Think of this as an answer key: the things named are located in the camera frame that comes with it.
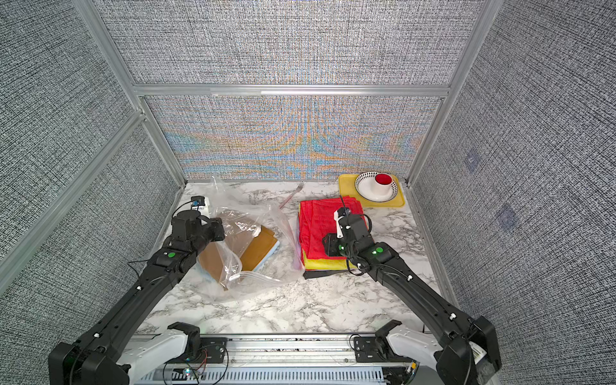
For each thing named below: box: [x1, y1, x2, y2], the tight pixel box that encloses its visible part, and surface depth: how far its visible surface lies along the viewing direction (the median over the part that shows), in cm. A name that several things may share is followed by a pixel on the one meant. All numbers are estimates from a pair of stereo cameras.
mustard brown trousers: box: [198, 210, 279, 288], surface depth 84 cm
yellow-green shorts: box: [302, 249, 357, 271], surface depth 83 cm
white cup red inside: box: [372, 172, 394, 196], surface depth 112 cm
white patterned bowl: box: [354, 171, 398, 203], surface depth 116 cm
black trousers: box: [303, 269, 354, 280], surface depth 89 cm
